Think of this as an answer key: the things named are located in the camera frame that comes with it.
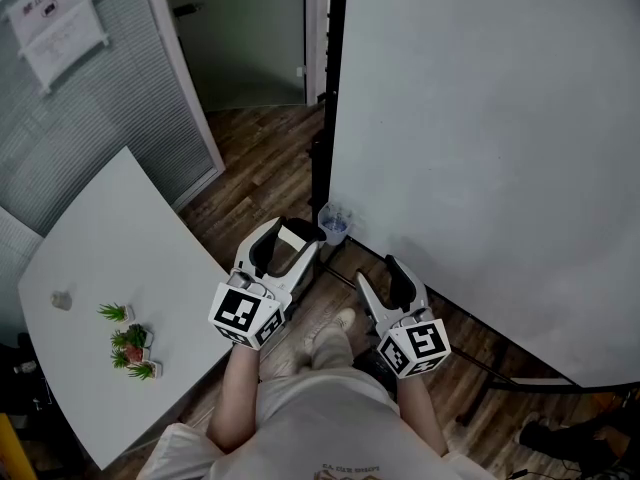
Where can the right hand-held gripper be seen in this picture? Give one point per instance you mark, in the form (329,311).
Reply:
(415,348)

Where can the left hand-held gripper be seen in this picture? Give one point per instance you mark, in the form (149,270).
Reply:
(240,313)

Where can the white whiteboard eraser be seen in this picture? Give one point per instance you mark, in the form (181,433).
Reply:
(291,240)

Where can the clear plastic cup holder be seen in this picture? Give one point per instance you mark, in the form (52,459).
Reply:
(336,238)

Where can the person's right forearm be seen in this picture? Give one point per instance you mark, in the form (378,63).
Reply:
(422,418)

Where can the person's left forearm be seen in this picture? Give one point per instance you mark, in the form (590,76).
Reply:
(235,398)

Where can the large white whiteboard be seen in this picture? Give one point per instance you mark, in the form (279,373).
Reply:
(322,143)

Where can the person's beige shoe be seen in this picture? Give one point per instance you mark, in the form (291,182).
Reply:
(345,319)

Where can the black waist pack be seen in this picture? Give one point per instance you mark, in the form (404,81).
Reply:
(375,375)

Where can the person's beige trousers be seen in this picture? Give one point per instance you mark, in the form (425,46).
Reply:
(327,350)

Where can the person's white shirt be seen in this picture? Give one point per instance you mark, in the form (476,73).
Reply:
(325,428)

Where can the white square table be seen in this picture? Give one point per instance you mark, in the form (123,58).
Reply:
(125,248)

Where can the group of small potted succulents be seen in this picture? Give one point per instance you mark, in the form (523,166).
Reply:
(135,335)

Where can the small grey cup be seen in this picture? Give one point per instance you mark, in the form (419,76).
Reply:
(61,301)

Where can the grey glass door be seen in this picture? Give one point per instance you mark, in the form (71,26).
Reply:
(240,43)

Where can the small white bottle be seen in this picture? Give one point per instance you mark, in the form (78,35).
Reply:
(26,367)

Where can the white printed notice sheet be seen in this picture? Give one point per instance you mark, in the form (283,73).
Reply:
(65,48)

